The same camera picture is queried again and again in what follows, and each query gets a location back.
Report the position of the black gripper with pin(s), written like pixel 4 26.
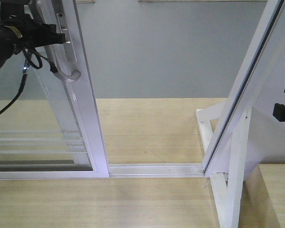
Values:
pixel 39 34

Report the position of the silver door handle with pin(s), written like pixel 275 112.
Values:
pixel 63 55

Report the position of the white framed transparent sliding door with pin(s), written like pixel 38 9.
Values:
pixel 80 107

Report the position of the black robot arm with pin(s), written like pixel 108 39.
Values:
pixel 19 32

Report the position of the aluminium door floor track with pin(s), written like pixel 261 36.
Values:
pixel 156 170

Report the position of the white wooden support brace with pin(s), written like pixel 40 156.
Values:
pixel 227 176

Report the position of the light wooden platform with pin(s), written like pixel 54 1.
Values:
pixel 135 130

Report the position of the white side wall panel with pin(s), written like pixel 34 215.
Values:
pixel 273 95

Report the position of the white door jamb post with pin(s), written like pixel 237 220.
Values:
pixel 244 85

